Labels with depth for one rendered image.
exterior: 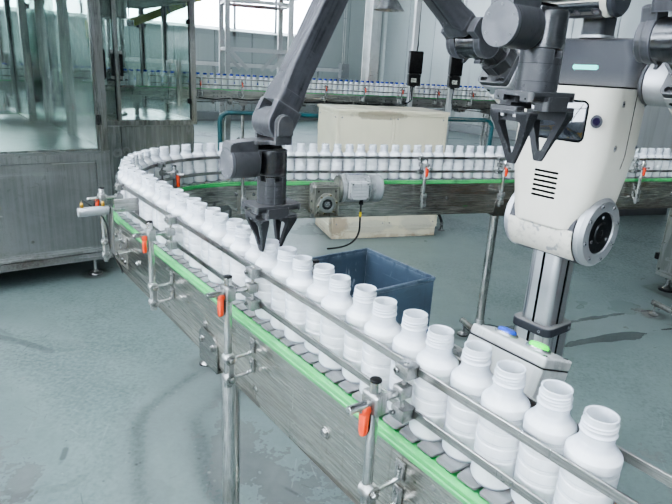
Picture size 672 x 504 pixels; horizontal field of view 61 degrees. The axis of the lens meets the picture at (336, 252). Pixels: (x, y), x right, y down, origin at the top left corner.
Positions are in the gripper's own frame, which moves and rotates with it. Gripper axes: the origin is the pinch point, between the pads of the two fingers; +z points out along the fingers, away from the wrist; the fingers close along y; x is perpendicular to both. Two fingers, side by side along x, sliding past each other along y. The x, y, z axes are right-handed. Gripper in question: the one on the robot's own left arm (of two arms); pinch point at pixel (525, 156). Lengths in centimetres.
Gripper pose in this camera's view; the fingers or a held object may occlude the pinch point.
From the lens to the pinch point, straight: 88.4
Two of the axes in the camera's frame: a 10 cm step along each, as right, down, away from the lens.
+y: 8.1, -1.4, 5.7
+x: -5.8, -2.8, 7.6
